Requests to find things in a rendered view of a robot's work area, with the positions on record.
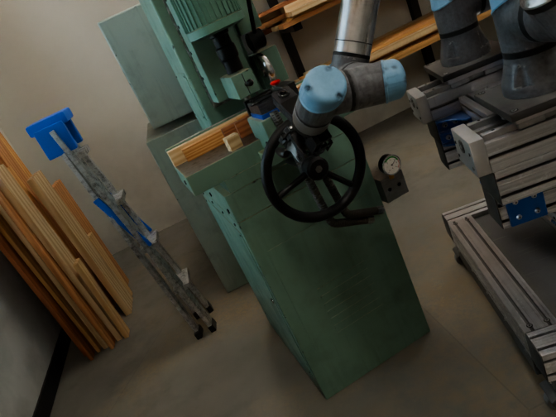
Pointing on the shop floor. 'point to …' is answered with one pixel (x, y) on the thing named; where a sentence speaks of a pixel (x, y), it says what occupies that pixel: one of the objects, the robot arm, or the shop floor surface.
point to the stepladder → (121, 214)
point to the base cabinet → (329, 283)
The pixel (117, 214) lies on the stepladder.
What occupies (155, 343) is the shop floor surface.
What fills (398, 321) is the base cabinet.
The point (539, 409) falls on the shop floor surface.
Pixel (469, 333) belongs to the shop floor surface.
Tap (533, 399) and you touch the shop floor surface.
